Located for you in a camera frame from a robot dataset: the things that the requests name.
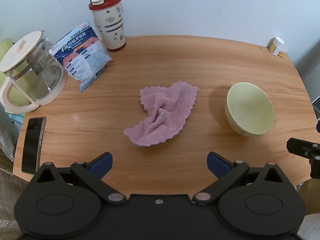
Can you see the small white yellow-label bottle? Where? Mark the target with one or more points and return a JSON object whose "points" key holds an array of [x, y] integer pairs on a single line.
{"points": [[275, 45]]}

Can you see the white tumbler with red lid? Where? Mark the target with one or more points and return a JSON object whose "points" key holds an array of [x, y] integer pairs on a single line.
{"points": [[111, 21]]}

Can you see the pink fluffy cloth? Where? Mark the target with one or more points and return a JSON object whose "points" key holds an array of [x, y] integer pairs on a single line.
{"points": [[163, 115]]}

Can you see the pale green bowl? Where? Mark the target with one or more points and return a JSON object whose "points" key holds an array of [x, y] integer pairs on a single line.
{"points": [[250, 110]]}

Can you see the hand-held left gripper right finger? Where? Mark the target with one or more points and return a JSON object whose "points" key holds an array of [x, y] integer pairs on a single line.
{"points": [[217, 163]]}

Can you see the white heater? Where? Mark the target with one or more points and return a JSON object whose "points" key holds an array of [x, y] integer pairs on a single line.
{"points": [[317, 107]]}

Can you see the blue and white plastic packet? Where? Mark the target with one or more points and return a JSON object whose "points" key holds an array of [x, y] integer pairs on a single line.
{"points": [[82, 57]]}

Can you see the light green object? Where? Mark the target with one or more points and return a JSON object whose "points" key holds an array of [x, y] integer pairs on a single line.
{"points": [[5, 46]]}

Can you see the black smartphone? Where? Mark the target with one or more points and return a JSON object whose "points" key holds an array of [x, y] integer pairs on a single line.
{"points": [[32, 145]]}

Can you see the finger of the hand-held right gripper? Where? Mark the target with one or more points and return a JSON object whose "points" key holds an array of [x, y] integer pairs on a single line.
{"points": [[301, 147]]}

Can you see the checked cloth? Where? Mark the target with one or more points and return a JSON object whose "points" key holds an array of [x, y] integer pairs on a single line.
{"points": [[6, 155]]}

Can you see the glass kettle with cream lid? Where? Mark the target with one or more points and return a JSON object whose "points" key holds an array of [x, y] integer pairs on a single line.
{"points": [[30, 70]]}

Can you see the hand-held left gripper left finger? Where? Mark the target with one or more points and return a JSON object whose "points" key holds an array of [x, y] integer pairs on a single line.
{"points": [[102, 164]]}

